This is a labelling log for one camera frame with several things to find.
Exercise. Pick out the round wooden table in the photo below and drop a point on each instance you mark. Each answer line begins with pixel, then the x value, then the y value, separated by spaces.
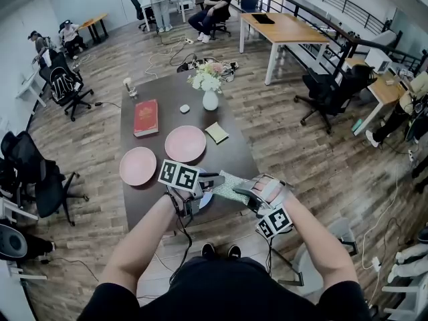
pixel 95 19

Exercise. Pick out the white vase with flowers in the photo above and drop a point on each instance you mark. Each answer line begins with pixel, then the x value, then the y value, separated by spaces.
pixel 207 77

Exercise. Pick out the white power strip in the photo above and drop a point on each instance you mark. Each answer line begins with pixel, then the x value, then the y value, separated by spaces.
pixel 189 40

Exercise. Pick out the black metal railing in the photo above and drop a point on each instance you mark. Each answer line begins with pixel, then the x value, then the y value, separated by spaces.
pixel 349 47

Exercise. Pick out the person's right forearm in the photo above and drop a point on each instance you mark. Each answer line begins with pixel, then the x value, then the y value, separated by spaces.
pixel 321 246

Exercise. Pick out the white charger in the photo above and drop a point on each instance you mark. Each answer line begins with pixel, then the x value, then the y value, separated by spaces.
pixel 376 263

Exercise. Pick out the white ceramic vase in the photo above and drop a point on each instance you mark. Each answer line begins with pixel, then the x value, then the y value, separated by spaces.
pixel 210 101

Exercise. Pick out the blue plate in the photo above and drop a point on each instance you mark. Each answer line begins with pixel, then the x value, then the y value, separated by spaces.
pixel 208 201

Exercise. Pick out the blue chair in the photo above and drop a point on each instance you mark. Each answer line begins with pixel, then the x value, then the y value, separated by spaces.
pixel 249 2

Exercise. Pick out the person's right black shoe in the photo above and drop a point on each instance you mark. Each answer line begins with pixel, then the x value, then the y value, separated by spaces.
pixel 234 251

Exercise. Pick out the person's black shoe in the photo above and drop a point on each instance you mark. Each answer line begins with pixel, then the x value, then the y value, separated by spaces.
pixel 208 251
pixel 234 251

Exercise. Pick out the person's left black shoe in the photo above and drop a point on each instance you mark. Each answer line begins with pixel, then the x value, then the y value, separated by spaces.
pixel 208 251

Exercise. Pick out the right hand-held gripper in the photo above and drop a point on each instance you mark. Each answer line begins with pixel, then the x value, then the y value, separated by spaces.
pixel 274 221

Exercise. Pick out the wooden desk white legs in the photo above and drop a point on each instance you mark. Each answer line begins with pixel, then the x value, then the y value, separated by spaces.
pixel 384 89
pixel 284 28

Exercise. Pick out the person's right hand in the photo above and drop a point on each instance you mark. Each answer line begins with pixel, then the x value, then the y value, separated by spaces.
pixel 265 185

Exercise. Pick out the pink plate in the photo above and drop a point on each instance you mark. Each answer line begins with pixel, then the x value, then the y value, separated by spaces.
pixel 137 166
pixel 185 144

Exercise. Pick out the clear glass cup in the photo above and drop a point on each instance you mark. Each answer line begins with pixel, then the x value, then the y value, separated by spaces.
pixel 130 87

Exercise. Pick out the yellow green sponge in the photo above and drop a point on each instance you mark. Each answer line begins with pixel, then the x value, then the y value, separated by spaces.
pixel 217 133

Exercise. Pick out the black office chair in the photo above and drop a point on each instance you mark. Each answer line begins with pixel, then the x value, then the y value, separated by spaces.
pixel 77 104
pixel 327 92
pixel 220 28
pixel 50 192
pixel 135 7

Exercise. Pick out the person's black clothing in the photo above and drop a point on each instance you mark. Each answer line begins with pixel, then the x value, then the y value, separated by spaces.
pixel 227 289

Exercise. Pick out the small white oval case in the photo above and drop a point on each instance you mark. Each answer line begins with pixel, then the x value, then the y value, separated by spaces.
pixel 184 109

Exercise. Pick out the green patterned sponge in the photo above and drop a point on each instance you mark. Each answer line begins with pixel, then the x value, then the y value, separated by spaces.
pixel 227 179

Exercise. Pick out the black laptop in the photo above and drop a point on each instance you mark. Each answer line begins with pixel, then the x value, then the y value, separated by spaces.
pixel 263 18

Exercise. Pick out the red hardcover book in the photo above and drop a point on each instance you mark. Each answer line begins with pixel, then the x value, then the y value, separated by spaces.
pixel 146 117

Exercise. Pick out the person's left forearm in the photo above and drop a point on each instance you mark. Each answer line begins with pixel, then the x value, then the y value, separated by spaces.
pixel 143 246

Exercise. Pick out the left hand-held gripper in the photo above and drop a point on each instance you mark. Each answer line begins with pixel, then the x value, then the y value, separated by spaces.
pixel 177 176

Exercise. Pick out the black backpack white stripes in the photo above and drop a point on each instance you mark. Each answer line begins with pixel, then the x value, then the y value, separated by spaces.
pixel 61 82

